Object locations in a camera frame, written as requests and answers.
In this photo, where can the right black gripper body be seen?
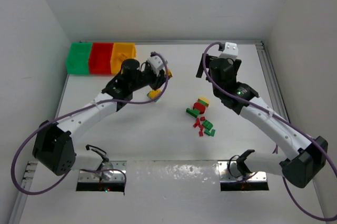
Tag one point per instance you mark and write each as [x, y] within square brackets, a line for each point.
[199, 66]

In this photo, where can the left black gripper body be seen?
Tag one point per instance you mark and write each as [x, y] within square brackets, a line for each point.
[159, 81]

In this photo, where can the yellow butterfly round lego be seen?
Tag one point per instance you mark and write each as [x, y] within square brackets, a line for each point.
[154, 94]

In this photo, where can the yellow lego brick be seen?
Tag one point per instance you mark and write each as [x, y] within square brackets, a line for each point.
[169, 74]

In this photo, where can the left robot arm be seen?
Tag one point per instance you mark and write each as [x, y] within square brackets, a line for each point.
[54, 143]

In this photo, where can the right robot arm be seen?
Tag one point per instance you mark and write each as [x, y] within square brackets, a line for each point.
[302, 158]

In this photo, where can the pale yellow curved lego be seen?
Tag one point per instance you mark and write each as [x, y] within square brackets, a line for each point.
[204, 99]

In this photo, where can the red round lego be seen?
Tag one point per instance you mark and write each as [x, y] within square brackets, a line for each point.
[200, 107]

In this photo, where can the yellow plastic bin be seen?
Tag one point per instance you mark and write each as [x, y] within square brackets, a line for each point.
[120, 53]

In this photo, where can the green L-shaped lego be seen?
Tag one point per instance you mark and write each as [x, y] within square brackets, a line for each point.
[193, 112]

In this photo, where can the red plastic bin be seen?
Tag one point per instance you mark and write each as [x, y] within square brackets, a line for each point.
[100, 59]

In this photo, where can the green 2x2 lego brick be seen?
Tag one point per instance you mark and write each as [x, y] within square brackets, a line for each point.
[207, 125]

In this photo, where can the small red lego piece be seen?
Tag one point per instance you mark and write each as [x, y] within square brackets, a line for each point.
[201, 129]

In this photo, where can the small green lego plate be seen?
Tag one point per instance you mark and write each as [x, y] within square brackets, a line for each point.
[210, 132]

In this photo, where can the green plastic bin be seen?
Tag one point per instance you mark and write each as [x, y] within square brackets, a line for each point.
[78, 57]

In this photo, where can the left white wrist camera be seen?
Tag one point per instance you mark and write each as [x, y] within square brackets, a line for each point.
[156, 62]

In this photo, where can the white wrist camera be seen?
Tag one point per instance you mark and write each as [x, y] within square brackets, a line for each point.
[228, 51]
[156, 62]

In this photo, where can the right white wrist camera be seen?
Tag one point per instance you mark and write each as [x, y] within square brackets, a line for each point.
[228, 51]

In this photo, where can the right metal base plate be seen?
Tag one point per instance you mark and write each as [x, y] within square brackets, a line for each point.
[228, 173]

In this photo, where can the metal base plate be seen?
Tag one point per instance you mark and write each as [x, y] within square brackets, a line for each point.
[113, 172]
[228, 173]

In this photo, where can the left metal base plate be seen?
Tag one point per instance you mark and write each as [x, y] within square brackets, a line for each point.
[113, 172]

